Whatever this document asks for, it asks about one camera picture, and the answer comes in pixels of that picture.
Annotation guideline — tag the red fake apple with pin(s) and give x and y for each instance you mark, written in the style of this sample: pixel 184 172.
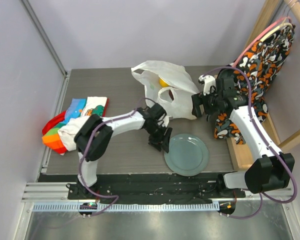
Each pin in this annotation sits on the red fake apple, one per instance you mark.
pixel 170 93

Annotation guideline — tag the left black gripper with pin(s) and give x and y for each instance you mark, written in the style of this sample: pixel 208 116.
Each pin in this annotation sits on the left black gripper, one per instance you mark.
pixel 156 142

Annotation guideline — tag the cream clothes hanger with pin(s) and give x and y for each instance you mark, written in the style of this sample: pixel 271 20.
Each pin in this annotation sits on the cream clothes hanger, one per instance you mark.
pixel 275 29

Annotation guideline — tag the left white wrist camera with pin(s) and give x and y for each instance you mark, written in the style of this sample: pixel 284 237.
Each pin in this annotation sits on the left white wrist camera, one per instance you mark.
pixel 161 118

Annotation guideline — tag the grey-blue round plate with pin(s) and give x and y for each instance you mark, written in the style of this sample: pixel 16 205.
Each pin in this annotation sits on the grey-blue round plate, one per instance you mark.
pixel 188 155

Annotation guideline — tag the white plastic bag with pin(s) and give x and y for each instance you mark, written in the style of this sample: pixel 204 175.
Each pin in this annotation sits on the white plastic bag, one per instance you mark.
pixel 169 85

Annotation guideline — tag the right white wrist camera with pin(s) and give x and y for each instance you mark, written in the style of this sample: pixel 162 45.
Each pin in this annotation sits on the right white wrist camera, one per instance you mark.
pixel 208 82

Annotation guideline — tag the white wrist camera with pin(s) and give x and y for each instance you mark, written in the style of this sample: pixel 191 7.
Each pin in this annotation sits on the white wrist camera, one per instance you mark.
pixel 208 82
pixel 161 118

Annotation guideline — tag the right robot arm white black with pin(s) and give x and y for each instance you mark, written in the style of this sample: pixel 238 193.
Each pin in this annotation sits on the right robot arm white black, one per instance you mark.
pixel 271 168

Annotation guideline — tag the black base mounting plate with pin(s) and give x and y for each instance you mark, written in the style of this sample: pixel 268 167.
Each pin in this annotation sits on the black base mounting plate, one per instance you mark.
pixel 155 189

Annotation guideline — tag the orange black patterned garment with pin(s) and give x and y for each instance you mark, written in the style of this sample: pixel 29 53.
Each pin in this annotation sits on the orange black patterned garment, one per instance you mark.
pixel 261 64

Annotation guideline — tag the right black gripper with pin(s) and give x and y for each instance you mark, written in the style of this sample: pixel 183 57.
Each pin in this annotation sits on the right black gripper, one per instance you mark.
pixel 197 105

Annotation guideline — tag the colourful rainbow cartoon cloth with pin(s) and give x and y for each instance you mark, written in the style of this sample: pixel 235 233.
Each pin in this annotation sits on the colourful rainbow cartoon cloth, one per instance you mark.
pixel 58 134

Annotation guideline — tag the pink clothes hanger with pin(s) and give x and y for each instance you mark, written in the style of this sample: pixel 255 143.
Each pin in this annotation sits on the pink clothes hanger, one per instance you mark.
pixel 262 34

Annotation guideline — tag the white slotted cable duct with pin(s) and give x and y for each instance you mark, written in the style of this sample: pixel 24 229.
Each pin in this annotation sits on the white slotted cable duct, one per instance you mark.
pixel 88 207

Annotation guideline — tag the yellow fake lemon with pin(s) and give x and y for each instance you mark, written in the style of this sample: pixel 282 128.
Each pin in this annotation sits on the yellow fake lemon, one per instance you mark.
pixel 162 83

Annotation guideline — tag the wooden clothes rack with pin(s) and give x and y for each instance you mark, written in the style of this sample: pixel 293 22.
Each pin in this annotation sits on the wooden clothes rack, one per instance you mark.
pixel 260 137

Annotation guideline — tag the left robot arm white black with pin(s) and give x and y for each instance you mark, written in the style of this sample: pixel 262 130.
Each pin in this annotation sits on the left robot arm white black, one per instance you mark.
pixel 94 136

